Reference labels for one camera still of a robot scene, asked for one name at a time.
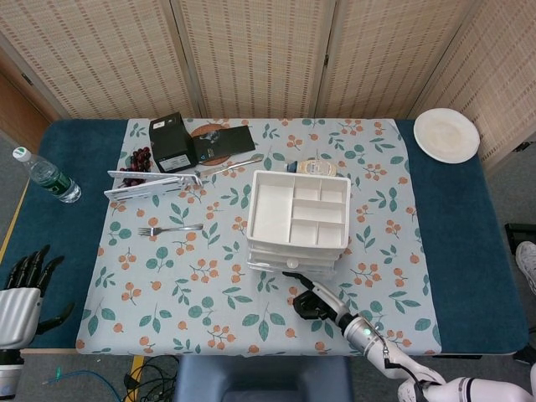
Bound black printed card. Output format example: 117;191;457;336
190;124;256;162

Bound clear plastic drawer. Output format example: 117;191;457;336
245;263;339;278
246;253;343;267
246;244;348;255

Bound white shoe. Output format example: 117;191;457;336
514;241;536;294

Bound brown wooden door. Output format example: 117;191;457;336
0;58;55;143

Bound dark red cherries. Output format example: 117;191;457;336
119;146;152;188

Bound white round plate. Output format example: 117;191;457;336
413;107;481;162

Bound black floor cables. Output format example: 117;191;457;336
123;355;181;402

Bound beige label bottle blue cap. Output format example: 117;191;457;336
286;157;338;177

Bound metal fork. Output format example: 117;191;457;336
137;224;205;238

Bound dark blue padded seat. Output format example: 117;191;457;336
173;355;355;402

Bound black tray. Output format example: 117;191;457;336
504;223;536;252

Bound dark blue table cover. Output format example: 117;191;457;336
0;119;529;357

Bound white plastic drawer organizer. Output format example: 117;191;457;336
245;169;353;280

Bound floral fruit print tablecloth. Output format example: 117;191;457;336
75;117;443;358

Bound bamboo folding screen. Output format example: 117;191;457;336
0;0;536;168

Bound blue floor cable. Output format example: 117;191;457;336
44;367;126;399

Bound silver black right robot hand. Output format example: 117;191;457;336
281;271;352;327

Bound metal table knife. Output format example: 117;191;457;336
194;153;265;177

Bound black cardboard box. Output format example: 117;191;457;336
148;111;198;173

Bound white folding stand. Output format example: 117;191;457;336
104;169;204;203

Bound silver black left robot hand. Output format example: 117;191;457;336
0;245;76;348

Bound clear plastic water bottle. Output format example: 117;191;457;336
11;146;83;205

